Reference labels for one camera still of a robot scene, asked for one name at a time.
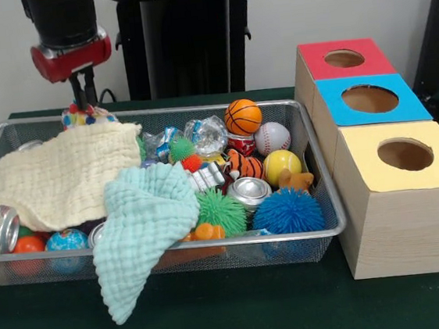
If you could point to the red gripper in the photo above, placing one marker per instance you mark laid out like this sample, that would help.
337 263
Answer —
71 62

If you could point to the wooden box with three holes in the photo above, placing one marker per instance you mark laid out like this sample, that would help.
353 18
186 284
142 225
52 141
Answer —
407 231

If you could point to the colourful spotted fabric scrap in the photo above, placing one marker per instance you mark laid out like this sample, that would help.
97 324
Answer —
75 119

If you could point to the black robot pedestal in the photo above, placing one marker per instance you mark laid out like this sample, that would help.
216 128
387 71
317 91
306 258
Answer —
183 46

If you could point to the dark green table cloth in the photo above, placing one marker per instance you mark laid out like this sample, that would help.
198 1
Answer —
236 320

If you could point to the green spiky ball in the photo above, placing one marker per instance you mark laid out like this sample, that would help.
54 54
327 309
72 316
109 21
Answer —
220 211

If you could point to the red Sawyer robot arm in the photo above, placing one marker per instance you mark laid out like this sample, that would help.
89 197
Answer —
62 16

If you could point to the small orange basketball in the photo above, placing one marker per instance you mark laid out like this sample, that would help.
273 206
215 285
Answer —
243 117

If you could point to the blue globe ball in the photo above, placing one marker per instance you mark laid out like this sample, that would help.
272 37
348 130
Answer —
66 240

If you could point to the white baseball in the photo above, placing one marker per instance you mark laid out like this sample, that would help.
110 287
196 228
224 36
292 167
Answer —
273 138

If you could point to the silver drink can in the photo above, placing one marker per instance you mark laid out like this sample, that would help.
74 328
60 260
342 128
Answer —
248 192

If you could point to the blue spiky ball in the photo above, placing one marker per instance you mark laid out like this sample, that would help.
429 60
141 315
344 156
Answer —
287 211

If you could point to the shallow clear mesh bin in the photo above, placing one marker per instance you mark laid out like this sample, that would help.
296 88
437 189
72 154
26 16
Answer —
252 253

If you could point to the yellow tennis ball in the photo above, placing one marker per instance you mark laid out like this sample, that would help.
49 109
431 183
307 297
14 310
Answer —
282 165

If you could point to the orange tiger plush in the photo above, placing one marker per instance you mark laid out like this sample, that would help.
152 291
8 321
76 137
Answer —
247 165

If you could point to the mint muslin cloth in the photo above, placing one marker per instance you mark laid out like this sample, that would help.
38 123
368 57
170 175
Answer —
143 227

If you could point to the cream muslin cloth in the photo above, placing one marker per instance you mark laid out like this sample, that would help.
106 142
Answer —
60 181

